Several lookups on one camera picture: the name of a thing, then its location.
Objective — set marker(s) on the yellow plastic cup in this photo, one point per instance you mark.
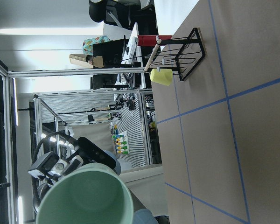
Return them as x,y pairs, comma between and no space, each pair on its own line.
161,76

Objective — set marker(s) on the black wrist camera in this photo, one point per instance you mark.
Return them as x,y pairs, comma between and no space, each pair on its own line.
89,151

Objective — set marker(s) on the green plastic cup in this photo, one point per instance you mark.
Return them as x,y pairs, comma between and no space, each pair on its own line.
93,194

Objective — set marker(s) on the black wire cup rack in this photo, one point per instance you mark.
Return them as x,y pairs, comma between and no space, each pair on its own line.
180,54

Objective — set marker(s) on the wooden rack dowel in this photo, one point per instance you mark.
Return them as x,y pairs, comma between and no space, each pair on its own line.
150,60

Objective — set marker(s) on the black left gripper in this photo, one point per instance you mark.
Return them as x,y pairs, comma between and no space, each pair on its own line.
50,168

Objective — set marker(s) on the red cylinder bottle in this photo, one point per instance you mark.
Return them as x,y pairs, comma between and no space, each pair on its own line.
150,40

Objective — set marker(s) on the aluminium frame post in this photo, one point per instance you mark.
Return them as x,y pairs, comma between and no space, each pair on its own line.
74,72

